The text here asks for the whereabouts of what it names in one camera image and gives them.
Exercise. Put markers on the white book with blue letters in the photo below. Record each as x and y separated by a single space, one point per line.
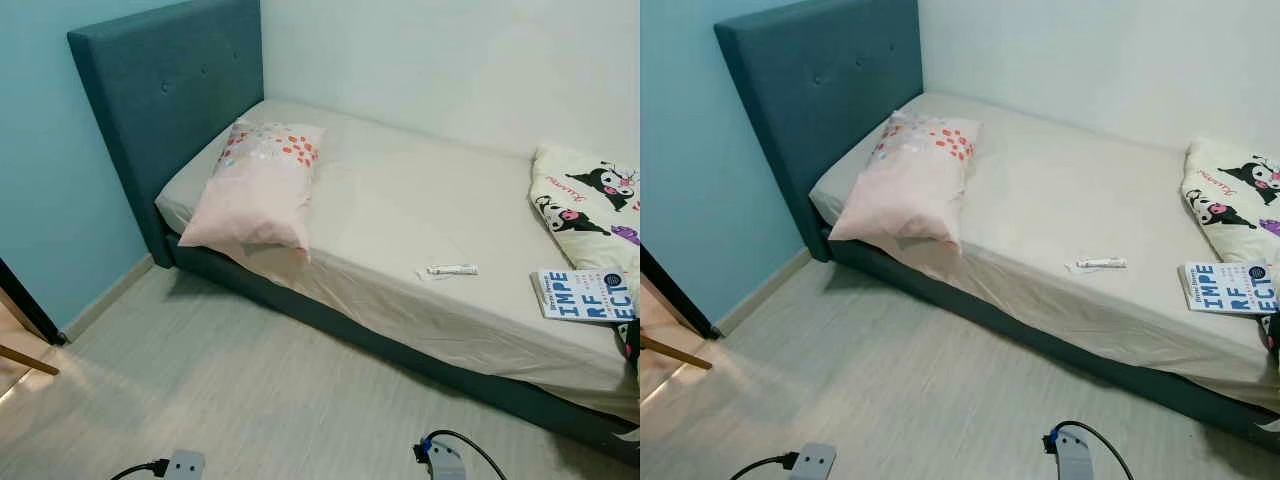
1225 288
585 295

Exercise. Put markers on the small white ointment tube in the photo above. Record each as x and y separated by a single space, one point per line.
452 269
1100 263

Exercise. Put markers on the cream cartoon print blanket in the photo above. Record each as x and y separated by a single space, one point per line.
580 215
1225 205

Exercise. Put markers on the small clear plastic wrapper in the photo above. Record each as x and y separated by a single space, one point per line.
1070 268
422 273

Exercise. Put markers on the mattress with beige sheet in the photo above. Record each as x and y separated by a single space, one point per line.
420 200
1060 190

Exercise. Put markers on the teal upholstered bed headboard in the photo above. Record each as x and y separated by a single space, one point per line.
810 85
160 90

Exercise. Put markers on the pink pillow with orange dots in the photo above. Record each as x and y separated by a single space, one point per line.
905 185
255 190

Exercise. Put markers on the black door frame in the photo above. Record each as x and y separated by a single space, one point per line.
30 305
680 290

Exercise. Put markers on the beige wall skirting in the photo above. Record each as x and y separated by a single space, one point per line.
110 295
765 290

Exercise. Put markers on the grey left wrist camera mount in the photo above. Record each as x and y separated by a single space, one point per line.
185 466
813 463

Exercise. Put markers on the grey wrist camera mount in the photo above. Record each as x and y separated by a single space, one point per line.
185 466
813 463
447 465
1075 458

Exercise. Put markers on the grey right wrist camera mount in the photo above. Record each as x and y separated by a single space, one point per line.
447 465
1075 458

